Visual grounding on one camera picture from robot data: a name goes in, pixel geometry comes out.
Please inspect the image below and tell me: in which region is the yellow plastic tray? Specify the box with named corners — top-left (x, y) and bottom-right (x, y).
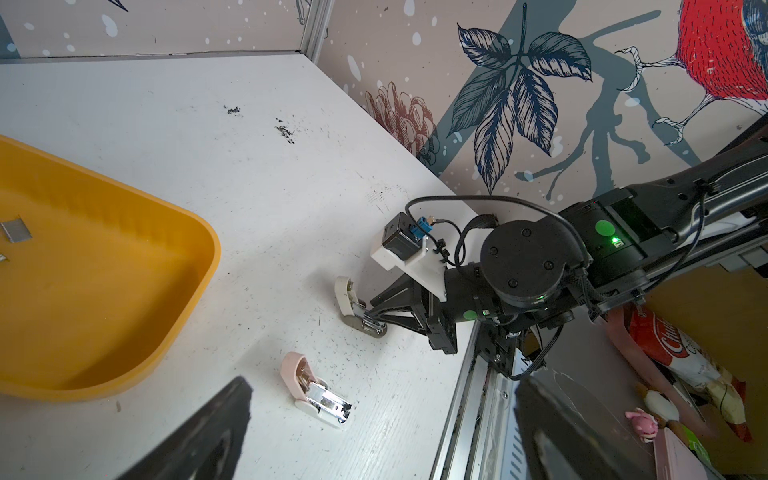
top-left (1, 137), bottom-right (221, 401)

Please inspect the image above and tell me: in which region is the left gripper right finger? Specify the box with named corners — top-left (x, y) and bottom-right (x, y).
top-left (515, 377), bottom-right (654, 479)

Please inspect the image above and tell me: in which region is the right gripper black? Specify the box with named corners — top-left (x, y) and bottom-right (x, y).
top-left (365, 266), bottom-right (516, 354)

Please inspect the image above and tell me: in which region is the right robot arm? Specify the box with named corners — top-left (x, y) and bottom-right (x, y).
top-left (337, 126), bottom-right (767, 361)

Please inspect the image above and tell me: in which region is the staple strips pile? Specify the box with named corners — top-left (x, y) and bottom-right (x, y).
top-left (1, 218), bottom-right (32, 244)

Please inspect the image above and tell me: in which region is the metal stapler base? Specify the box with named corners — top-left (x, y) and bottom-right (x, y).
top-left (334, 276), bottom-right (387, 338)

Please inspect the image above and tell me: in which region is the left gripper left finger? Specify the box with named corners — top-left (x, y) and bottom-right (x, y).
top-left (120, 376), bottom-right (253, 479)

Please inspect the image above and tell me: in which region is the white pink stapler body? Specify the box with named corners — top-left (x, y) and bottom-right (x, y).
top-left (280, 351), bottom-right (353, 428)

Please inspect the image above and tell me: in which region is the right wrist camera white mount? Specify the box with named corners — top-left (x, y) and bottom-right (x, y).
top-left (370, 212), bottom-right (447, 301)

